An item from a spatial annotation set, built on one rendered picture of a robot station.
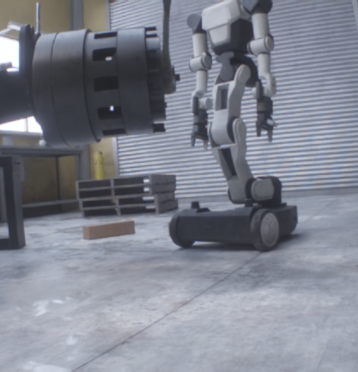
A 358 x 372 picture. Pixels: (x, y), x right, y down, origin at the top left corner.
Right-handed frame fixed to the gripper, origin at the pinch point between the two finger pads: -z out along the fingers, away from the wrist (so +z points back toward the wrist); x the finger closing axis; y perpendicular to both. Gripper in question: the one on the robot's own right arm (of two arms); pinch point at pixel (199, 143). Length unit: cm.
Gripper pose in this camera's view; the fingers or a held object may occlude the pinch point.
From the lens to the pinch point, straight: 252.9
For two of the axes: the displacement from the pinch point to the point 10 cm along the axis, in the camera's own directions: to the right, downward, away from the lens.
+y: 7.1, -0.4, -7.0
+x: -7.0, -1.3, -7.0
